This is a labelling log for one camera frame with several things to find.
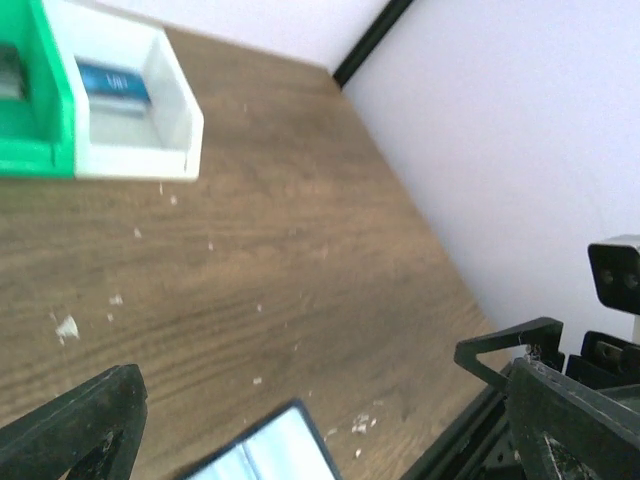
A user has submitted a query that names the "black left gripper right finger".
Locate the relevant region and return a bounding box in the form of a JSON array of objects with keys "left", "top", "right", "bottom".
[{"left": 506, "top": 359, "right": 639, "bottom": 479}]

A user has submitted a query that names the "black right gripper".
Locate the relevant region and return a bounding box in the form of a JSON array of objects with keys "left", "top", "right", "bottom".
[{"left": 454, "top": 317, "right": 639, "bottom": 392}]

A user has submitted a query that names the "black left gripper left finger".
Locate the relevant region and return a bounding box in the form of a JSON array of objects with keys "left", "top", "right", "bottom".
[{"left": 1, "top": 364, "right": 147, "bottom": 479}]

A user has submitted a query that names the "blue leather card holder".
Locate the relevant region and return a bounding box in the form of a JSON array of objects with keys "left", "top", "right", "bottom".
[{"left": 179, "top": 398, "right": 341, "bottom": 480}]

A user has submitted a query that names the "blue card in bin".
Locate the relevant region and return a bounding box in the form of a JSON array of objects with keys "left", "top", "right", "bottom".
[{"left": 76, "top": 59, "right": 152, "bottom": 114}]

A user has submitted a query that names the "middle green plastic bin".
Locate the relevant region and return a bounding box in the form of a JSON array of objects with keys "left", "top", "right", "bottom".
[{"left": 1, "top": 1, "right": 75, "bottom": 178}]

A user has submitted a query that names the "white plastic bin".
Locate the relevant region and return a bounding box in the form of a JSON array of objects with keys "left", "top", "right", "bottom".
[{"left": 43, "top": 1, "right": 204, "bottom": 181}]

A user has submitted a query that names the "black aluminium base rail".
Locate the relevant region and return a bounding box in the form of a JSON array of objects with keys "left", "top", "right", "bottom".
[{"left": 402, "top": 386, "right": 526, "bottom": 479}]

